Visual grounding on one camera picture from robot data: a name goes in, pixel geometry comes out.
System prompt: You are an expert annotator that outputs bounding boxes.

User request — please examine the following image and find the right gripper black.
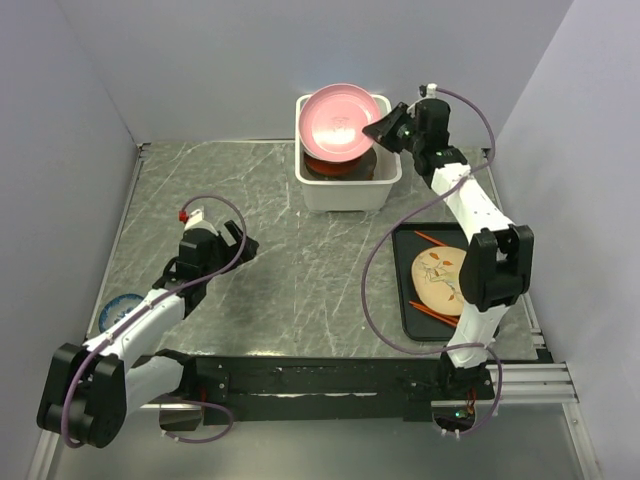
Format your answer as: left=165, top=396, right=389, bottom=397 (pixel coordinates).
left=362, top=102, right=424, bottom=155

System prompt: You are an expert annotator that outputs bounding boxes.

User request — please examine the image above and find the pink plastic plate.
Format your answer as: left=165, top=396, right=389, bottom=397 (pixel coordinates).
left=296, top=83, right=381, bottom=163

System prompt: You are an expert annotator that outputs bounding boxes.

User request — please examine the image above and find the red scalloped plate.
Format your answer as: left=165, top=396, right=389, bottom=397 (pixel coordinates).
left=304, top=156, right=361, bottom=178

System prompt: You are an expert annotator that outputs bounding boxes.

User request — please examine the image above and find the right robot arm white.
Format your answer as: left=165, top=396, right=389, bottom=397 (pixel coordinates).
left=363, top=95, right=534, bottom=398

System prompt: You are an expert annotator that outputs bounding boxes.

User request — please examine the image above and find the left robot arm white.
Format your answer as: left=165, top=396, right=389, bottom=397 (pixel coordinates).
left=36, top=220, right=259, bottom=448

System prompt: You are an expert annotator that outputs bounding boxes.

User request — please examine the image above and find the white plastic bin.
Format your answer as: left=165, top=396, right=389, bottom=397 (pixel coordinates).
left=294, top=93, right=402, bottom=212

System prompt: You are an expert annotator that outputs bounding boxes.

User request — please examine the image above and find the black rectangular tray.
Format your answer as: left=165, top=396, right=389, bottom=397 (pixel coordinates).
left=392, top=222, right=468, bottom=343

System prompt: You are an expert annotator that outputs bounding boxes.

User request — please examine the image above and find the orange chopstick upper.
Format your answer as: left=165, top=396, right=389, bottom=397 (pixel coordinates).
left=414, top=231, right=448, bottom=247

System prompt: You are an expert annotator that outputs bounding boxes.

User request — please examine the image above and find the orange chopstick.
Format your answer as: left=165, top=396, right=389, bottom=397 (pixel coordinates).
left=409, top=301, right=459, bottom=327
left=414, top=231, right=448, bottom=247

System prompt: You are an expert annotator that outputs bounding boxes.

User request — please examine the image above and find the blue and white small dish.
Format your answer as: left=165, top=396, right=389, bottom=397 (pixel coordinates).
left=98, top=293, right=143, bottom=333

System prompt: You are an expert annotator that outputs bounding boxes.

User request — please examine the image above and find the peach plate with bird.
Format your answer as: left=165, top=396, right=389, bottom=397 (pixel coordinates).
left=411, top=246, right=466, bottom=317

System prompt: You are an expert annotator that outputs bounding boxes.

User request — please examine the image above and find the orange chopstick lower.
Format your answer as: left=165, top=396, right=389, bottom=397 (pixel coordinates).
left=409, top=301, right=459, bottom=327

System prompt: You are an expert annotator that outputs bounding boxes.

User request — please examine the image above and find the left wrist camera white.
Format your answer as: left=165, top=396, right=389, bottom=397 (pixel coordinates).
left=179, top=207, right=219, bottom=235

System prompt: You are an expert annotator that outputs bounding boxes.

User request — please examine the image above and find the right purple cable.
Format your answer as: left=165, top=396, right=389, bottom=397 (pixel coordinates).
left=359, top=84, right=504, bottom=441

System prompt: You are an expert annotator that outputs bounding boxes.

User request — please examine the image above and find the purple cable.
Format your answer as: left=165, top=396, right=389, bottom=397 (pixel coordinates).
left=359, top=84, right=504, bottom=441
left=60, top=194, right=249, bottom=449

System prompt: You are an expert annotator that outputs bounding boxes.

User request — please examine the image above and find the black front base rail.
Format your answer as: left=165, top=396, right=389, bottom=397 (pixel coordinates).
left=74, top=352, right=496, bottom=426

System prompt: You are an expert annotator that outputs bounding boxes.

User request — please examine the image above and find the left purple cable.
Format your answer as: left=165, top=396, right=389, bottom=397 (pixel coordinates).
left=60, top=194, right=249, bottom=449

